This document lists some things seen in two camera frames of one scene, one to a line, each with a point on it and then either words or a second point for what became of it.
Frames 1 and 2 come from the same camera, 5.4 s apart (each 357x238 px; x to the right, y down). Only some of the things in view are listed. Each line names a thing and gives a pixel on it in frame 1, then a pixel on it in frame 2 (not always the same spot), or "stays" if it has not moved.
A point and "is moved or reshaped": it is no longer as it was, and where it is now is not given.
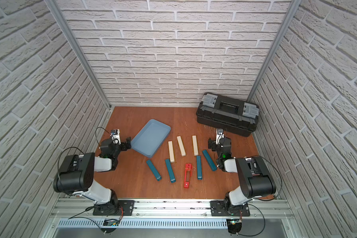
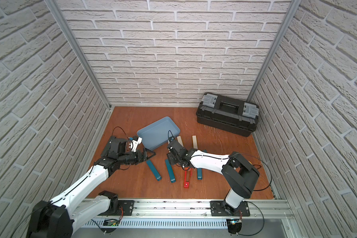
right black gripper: (212, 144) to (170, 157)
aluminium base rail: (78, 213) stays
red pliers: (188, 173) stays
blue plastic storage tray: (150, 138) is moved or reshaped
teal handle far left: (153, 170) stays
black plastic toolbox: (237, 116) stays
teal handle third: (199, 167) stays
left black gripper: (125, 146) to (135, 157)
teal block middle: (169, 168) stays
